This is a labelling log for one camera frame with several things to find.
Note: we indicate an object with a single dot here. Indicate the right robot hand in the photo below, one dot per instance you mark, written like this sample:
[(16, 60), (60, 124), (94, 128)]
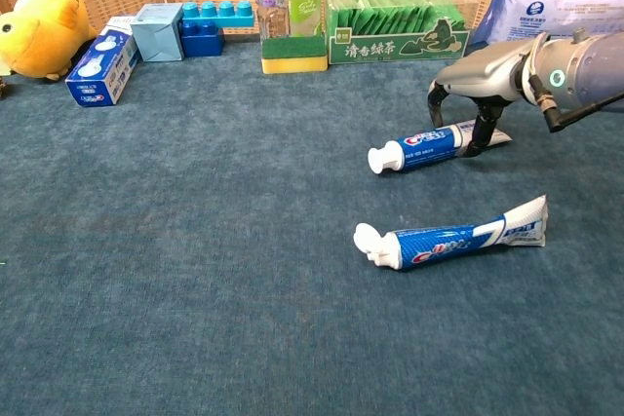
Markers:
[(482, 67)]

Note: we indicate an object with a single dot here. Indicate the Crest toothpaste tube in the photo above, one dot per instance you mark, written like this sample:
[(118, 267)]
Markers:
[(424, 145), (439, 245)]

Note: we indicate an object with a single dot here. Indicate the tissue pack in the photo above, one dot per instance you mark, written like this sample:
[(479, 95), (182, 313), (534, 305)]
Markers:
[(551, 7)]

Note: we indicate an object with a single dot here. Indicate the green tea bag box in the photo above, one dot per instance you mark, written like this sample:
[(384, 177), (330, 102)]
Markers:
[(390, 41)]

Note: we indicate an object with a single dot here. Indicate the green yellow sponge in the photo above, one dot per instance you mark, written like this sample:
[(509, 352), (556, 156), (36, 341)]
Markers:
[(292, 53)]

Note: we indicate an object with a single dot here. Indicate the long light blue toy brick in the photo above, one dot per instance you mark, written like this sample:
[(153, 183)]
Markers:
[(219, 16)]

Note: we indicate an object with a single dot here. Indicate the dark blue toy brick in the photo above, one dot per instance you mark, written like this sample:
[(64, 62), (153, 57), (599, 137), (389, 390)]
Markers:
[(202, 43)]

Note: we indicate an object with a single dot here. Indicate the light blue carton box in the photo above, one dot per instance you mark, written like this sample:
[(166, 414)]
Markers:
[(156, 33)]

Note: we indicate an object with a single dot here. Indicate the blue table cloth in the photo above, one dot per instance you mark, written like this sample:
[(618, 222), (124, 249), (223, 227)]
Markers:
[(195, 240)]

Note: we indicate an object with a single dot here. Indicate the yellow plush chick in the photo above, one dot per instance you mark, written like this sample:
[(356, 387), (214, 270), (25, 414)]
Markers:
[(44, 31)]

